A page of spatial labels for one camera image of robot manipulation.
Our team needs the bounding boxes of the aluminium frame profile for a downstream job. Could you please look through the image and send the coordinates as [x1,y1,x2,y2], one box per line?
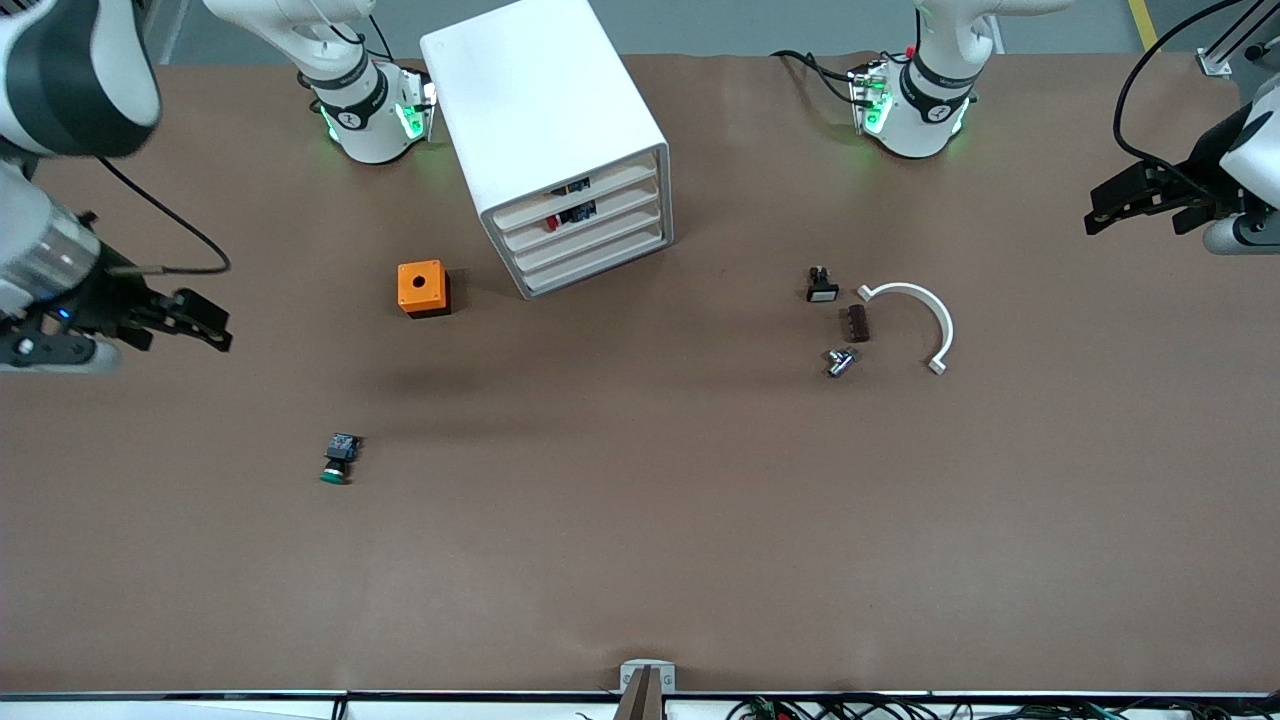
[1195,0,1280,79]

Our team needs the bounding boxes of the green push button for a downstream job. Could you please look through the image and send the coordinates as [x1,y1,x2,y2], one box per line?
[320,432,363,487]

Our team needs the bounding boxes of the white curved plastic clip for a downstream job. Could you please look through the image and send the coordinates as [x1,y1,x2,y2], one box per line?
[857,282,956,377]

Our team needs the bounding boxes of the orange button box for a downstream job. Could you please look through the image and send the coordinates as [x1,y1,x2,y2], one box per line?
[396,260,453,320]

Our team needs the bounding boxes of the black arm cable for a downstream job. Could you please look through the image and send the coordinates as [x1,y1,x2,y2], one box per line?
[95,150,233,277]
[1112,0,1247,196]

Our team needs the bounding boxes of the tangled black cables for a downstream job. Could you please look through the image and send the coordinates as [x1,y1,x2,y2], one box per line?
[725,694,1280,720]

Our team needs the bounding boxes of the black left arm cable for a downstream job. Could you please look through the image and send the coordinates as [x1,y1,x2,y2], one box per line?
[1112,0,1247,196]

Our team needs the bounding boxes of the black base cable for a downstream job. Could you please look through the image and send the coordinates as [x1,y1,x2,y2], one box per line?
[770,48,866,106]

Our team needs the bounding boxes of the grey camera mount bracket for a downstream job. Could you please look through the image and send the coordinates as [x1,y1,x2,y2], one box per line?
[615,659,677,720]

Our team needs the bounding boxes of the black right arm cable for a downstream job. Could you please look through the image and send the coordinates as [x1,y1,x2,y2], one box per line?
[95,150,233,277]

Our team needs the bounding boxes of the black white table edge rail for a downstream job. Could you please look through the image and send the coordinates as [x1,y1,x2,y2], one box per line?
[0,689,1280,720]

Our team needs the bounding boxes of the brown table mat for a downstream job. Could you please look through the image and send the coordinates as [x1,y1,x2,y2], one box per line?
[0,52,1280,693]

